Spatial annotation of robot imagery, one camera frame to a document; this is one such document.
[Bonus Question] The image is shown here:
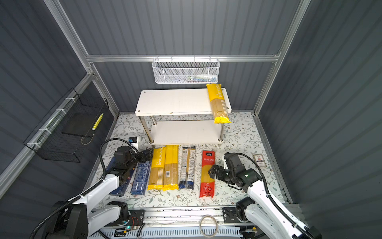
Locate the black wire basket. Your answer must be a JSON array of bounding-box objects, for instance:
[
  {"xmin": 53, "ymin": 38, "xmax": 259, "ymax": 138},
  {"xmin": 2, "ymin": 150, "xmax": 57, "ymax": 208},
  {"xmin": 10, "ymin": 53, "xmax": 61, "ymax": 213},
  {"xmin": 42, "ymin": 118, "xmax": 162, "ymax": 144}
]
[{"xmin": 24, "ymin": 91, "xmax": 109, "ymax": 163}]

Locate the red spaghetti pack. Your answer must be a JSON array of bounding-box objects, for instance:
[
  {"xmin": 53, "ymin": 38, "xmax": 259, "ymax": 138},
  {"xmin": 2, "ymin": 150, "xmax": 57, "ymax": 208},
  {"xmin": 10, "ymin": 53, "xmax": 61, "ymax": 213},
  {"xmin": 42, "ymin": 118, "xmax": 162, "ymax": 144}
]
[{"xmin": 200, "ymin": 150, "xmax": 215, "ymax": 198}]

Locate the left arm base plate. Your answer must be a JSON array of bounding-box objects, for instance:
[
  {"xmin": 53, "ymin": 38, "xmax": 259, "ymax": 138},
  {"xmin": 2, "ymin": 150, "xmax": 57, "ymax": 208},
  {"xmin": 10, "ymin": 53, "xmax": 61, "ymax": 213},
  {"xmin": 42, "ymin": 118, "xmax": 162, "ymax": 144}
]
[{"xmin": 112, "ymin": 210, "xmax": 145, "ymax": 228}]

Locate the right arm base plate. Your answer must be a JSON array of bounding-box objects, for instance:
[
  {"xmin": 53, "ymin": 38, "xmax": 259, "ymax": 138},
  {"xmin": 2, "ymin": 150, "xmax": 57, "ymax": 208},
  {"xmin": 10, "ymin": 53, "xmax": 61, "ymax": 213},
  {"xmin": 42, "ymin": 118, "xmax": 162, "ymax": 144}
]
[{"xmin": 221, "ymin": 207, "xmax": 247, "ymax": 224}]

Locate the white two-tier shelf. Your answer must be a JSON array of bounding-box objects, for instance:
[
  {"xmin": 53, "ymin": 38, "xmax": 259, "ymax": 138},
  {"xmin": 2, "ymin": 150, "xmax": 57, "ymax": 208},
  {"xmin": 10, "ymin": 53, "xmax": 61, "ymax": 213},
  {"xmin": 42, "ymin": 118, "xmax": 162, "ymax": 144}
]
[{"xmin": 135, "ymin": 88, "xmax": 224, "ymax": 145}]

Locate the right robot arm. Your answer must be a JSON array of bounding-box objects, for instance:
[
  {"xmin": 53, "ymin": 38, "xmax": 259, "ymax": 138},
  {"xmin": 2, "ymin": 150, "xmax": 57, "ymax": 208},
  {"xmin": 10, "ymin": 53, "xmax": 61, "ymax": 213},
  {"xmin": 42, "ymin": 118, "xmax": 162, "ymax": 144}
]
[{"xmin": 209, "ymin": 152, "xmax": 322, "ymax": 239}]

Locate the coiled white cable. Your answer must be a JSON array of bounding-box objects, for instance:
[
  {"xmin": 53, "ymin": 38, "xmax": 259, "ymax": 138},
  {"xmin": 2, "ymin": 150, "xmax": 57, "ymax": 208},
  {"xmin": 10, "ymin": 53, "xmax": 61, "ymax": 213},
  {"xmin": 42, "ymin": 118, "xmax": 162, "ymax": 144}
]
[{"xmin": 199, "ymin": 215, "xmax": 219, "ymax": 238}]

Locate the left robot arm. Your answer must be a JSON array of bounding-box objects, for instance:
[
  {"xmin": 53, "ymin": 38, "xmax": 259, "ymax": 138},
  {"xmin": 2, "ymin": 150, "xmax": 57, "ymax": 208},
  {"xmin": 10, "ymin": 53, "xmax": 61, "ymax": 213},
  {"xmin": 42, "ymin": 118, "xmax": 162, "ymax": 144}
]
[{"xmin": 29, "ymin": 138, "xmax": 153, "ymax": 239}]

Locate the yellow pastatime spaghetti pack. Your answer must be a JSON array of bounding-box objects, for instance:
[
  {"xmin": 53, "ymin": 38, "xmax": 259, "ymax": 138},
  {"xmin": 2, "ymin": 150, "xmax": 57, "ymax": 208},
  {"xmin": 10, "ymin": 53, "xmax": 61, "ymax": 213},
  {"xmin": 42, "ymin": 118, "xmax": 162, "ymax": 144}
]
[
  {"xmin": 207, "ymin": 84, "xmax": 231, "ymax": 124},
  {"xmin": 147, "ymin": 146, "xmax": 167, "ymax": 190}
]

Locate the yellow spaghetti pack barcode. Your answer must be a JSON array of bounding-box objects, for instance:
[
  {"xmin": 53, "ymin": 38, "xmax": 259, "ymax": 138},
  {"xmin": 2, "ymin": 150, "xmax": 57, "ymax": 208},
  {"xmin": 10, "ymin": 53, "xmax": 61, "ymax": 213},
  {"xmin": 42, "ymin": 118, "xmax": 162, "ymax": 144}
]
[{"xmin": 163, "ymin": 145, "xmax": 179, "ymax": 191}]

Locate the blue white spaghetti pack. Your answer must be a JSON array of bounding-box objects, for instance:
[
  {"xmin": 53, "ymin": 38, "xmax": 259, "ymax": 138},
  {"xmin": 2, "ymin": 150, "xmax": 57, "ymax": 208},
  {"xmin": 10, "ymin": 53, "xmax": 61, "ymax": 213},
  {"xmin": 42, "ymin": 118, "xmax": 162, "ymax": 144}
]
[{"xmin": 179, "ymin": 146, "xmax": 196, "ymax": 190}]

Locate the dark blue spaghetti box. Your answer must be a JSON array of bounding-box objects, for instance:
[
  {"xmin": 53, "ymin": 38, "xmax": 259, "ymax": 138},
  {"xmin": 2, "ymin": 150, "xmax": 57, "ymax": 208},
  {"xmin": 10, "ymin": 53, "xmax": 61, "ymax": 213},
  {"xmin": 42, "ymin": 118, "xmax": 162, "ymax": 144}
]
[{"xmin": 106, "ymin": 157, "xmax": 136, "ymax": 197}]

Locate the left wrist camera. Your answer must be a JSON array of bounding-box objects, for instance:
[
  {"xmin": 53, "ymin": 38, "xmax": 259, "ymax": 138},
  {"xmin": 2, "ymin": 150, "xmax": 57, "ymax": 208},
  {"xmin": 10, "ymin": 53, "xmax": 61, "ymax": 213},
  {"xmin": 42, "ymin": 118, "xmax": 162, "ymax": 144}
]
[{"xmin": 129, "ymin": 136, "xmax": 139, "ymax": 150}]

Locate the white wire mesh basket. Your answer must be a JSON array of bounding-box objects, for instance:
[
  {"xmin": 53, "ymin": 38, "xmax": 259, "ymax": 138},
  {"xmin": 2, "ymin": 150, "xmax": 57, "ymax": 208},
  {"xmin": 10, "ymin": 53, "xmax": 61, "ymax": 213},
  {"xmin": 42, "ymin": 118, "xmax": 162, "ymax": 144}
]
[{"xmin": 152, "ymin": 59, "xmax": 220, "ymax": 84}]

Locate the toothpaste tube in basket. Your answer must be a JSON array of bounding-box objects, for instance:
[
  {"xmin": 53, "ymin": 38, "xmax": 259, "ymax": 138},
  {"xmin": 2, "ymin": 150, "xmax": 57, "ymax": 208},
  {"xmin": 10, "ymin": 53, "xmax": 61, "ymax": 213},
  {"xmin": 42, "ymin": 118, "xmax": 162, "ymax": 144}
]
[{"xmin": 194, "ymin": 74, "xmax": 218, "ymax": 83}]

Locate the light blue spaghetti box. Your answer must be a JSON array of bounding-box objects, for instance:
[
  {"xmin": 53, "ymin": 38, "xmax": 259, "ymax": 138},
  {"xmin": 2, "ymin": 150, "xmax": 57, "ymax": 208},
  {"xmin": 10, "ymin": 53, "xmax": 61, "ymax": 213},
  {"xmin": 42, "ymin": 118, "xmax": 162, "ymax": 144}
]
[{"xmin": 130, "ymin": 161, "xmax": 151, "ymax": 196}]

